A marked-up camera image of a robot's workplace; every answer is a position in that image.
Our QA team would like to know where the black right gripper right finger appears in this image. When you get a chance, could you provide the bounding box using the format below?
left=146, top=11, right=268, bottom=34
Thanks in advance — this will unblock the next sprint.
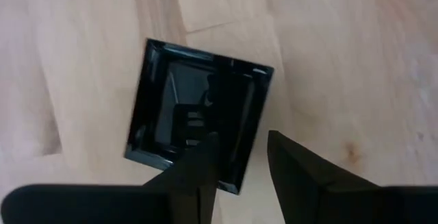
left=267, top=129, right=438, bottom=224

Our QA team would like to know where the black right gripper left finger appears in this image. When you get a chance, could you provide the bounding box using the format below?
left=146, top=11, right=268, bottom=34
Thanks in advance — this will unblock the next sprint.
left=0, top=131, right=220, bottom=224

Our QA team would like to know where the black square mini plate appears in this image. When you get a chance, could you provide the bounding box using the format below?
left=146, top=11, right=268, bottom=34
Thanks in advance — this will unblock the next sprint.
left=123, top=38, right=274, bottom=196

